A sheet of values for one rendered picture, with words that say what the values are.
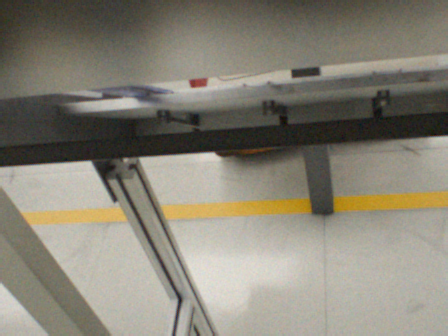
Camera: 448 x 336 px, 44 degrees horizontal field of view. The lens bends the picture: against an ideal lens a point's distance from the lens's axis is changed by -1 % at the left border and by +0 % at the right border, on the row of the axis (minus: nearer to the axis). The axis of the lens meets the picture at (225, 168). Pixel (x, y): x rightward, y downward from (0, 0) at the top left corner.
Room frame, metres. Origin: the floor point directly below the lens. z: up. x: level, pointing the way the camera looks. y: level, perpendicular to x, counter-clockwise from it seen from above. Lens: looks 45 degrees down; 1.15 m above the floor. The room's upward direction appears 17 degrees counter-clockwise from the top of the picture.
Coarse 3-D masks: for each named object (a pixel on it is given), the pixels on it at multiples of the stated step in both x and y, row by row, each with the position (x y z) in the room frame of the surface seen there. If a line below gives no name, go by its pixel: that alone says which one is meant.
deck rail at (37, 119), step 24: (48, 96) 0.44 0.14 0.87; (72, 96) 0.47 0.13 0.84; (0, 120) 0.37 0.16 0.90; (24, 120) 0.39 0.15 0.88; (48, 120) 0.42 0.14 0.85; (72, 120) 0.45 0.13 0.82; (96, 120) 0.49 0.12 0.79; (120, 120) 0.54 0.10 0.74; (0, 144) 0.36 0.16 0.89; (24, 144) 0.38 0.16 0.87
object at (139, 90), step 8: (104, 88) 0.36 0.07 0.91; (112, 88) 0.37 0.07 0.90; (120, 88) 0.38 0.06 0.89; (128, 88) 0.40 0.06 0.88; (136, 88) 0.41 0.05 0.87; (144, 88) 0.42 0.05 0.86; (152, 88) 0.44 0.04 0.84; (160, 88) 0.46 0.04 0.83; (128, 96) 0.41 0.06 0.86; (136, 96) 0.42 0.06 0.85; (144, 96) 0.42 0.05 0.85
